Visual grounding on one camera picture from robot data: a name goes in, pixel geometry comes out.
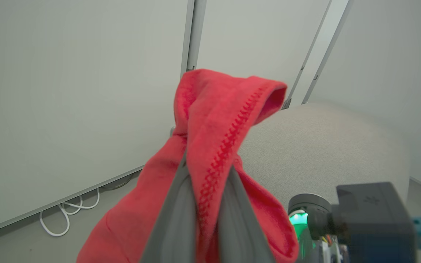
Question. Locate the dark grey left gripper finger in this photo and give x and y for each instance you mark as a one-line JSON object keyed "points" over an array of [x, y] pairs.
{"points": [[175, 223]]}

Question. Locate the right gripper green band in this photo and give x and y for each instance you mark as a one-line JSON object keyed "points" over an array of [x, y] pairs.
{"points": [[307, 223]]}

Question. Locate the red fleece garment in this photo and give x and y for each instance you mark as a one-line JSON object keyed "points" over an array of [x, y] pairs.
{"points": [[214, 120]]}

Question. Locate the grey fabric sofa seat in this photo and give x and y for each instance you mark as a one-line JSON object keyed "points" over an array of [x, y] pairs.
{"points": [[323, 153]]}

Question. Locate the black camera box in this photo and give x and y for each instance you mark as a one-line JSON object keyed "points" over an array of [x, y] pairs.
{"points": [[373, 223]]}

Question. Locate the grey partition post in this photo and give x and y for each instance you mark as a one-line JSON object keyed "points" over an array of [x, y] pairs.
{"points": [[193, 34], [318, 54]]}

